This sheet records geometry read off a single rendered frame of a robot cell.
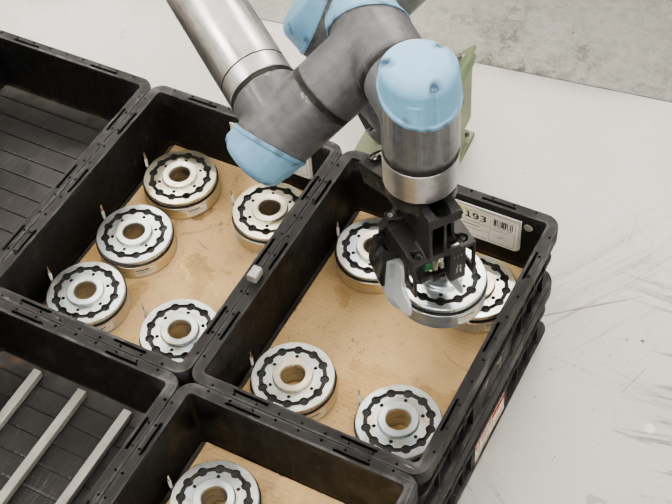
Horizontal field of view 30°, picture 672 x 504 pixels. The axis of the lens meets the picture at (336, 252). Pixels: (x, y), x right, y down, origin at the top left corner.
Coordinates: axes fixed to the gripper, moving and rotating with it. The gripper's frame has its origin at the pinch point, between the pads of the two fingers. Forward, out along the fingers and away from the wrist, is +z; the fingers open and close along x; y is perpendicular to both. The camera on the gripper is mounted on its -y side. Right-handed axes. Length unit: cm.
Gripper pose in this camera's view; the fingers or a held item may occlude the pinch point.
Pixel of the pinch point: (414, 286)
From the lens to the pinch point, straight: 140.4
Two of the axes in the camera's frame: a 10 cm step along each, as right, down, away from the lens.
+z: 0.6, 6.2, 7.8
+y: 4.3, 6.9, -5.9
